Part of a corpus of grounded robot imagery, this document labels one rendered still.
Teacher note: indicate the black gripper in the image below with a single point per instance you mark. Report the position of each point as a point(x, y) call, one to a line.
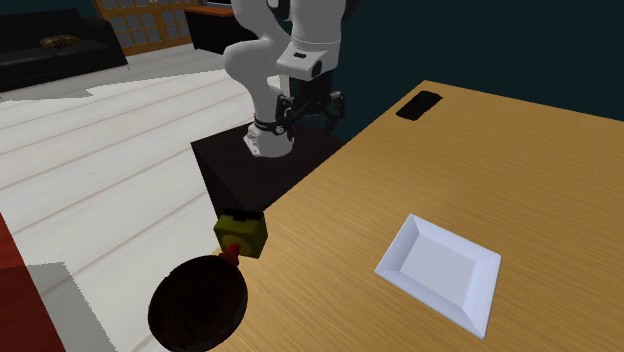
point(312, 90)

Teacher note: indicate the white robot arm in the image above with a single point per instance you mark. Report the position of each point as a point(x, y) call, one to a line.
point(253, 63)

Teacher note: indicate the dark robot stand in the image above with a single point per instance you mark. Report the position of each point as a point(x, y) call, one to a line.
point(253, 170)

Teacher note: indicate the wooden table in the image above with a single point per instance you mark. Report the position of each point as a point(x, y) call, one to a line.
point(390, 170)

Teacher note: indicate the black phone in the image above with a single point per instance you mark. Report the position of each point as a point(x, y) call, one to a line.
point(419, 105)

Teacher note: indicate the dark cabinet with orange top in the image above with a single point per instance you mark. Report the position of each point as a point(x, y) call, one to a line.
point(214, 31)

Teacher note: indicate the yellow cube toy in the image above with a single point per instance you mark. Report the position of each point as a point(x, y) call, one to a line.
point(246, 234)

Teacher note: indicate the wooden lattice window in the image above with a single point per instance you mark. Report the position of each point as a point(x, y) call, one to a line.
point(141, 27)

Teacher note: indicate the white square plate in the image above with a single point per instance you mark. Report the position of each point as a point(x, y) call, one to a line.
point(441, 273)

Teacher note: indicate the black sofa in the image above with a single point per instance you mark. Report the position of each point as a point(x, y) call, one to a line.
point(58, 58)

